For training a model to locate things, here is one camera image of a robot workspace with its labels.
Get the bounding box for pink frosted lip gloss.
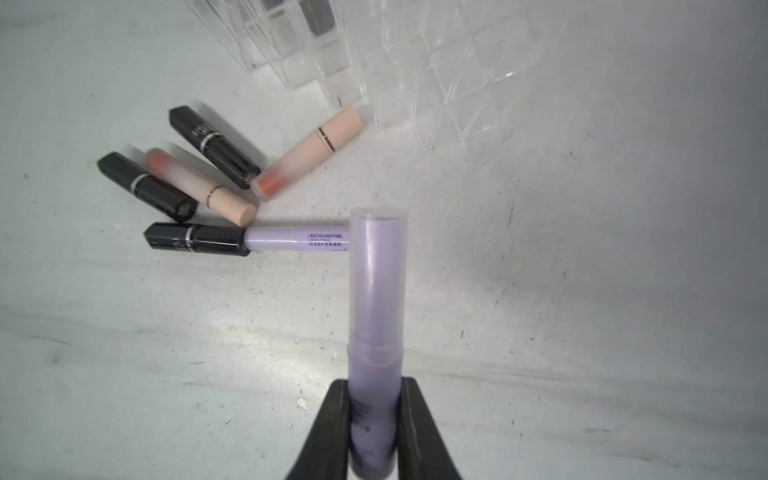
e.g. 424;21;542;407
146;149;257;227

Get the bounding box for black silver-band lipstick left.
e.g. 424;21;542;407
97;152;198;223

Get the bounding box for black gold-band lipstick top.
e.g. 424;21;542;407
299;0;335;36

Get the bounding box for clear acrylic lipstick organizer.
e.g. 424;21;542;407
190;1;567;156

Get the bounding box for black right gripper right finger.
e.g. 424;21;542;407
397;377;462;480

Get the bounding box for black silver-band lipstick upper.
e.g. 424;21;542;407
169;105;261;190

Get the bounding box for lilac lip gloss tube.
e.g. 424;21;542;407
347;208;408;479

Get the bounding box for black silver-band lipstick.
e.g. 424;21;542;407
169;105;261;190
97;152;198;223

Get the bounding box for black silver-band lipstick Shuzili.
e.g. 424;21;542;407
144;222;250;257

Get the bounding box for lilac tube black cap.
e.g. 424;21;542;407
244;226;350;252

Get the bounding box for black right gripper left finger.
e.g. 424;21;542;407
286;379;351;480

